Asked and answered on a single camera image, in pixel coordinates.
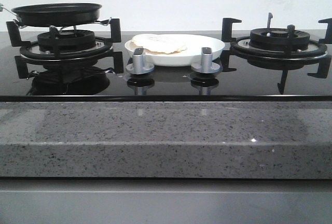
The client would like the silver right stove knob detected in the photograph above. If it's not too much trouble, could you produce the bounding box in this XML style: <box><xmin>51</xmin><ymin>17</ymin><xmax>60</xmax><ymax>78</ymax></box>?
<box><xmin>191</xmin><ymin>47</ymin><xmax>221</xmax><ymax>74</ymax></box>

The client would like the grey cabinet front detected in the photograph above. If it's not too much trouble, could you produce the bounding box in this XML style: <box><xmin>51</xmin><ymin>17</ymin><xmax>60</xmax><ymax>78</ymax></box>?
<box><xmin>1</xmin><ymin>179</ymin><xmax>331</xmax><ymax>223</ymax></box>

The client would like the silver left stove knob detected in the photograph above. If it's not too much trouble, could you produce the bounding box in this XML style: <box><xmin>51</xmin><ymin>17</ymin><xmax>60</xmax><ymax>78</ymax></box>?
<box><xmin>126</xmin><ymin>48</ymin><xmax>155</xmax><ymax>75</ymax></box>

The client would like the black glass cooktop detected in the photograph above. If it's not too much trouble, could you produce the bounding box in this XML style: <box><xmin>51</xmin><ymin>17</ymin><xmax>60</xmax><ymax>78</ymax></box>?
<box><xmin>1</xmin><ymin>32</ymin><xmax>331</xmax><ymax>102</ymax></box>

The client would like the black left gas burner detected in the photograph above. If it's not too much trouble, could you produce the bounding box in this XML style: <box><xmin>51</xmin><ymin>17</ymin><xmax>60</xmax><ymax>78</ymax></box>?
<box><xmin>37</xmin><ymin>30</ymin><xmax>96</xmax><ymax>52</ymax></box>

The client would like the black frying pan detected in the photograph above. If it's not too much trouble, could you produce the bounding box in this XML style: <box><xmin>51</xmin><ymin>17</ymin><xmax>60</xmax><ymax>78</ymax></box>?
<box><xmin>11</xmin><ymin>3</ymin><xmax>102</xmax><ymax>27</ymax></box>

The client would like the white plate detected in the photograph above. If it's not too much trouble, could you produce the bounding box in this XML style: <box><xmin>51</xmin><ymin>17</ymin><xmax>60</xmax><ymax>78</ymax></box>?
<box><xmin>124</xmin><ymin>34</ymin><xmax>225</xmax><ymax>66</ymax></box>

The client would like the black right gas burner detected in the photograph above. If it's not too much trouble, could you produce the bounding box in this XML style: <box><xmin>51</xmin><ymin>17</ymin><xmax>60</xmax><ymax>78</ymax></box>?
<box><xmin>249</xmin><ymin>28</ymin><xmax>310</xmax><ymax>51</ymax></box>

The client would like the silver stove knob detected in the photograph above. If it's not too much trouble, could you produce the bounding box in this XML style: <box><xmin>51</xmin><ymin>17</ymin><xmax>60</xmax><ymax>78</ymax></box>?
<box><xmin>191</xmin><ymin>47</ymin><xmax>221</xmax><ymax>74</ymax></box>
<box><xmin>126</xmin><ymin>48</ymin><xmax>155</xmax><ymax>75</ymax></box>

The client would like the fried egg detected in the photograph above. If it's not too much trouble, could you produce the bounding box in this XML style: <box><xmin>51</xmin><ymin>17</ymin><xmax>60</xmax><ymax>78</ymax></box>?
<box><xmin>132</xmin><ymin>34</ymin><xmax>187</xmax><ymax>54</ymax></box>

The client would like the black gas burner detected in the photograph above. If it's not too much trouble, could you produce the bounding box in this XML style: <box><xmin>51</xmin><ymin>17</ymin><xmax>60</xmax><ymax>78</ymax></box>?
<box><xmin>249</xmin><ymin>28</ymin><xmax>310</xmax><ymax>51</ymax></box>
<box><xmin>37</xmin><ymin>30</ymin><xmax>96</xmax><ymax>52</ymax></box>

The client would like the black pan support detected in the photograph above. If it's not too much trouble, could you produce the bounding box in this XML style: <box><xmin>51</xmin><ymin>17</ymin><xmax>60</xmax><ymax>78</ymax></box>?
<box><xmin>6</xmin><ymin>18</ymin><xmax>123</xmax><ymax>79</ymax></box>
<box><xmin>222</xmin><ymin>13</ymin><xmax>331</xmax><ymax>94</ymax></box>

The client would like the black left pan support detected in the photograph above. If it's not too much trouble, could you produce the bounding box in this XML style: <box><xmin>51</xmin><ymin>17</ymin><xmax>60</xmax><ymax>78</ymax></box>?
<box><xmin>6</xmin><ymin>18</ymin><xmax>123</xmax><ymax>79</ymax></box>

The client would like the black right pan support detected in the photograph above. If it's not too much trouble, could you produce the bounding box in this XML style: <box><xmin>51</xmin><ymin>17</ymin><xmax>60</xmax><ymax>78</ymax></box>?
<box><xmin>222</xmin><ymin>13</ymin><xmax>331</xmax><ymax>94</ymax></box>

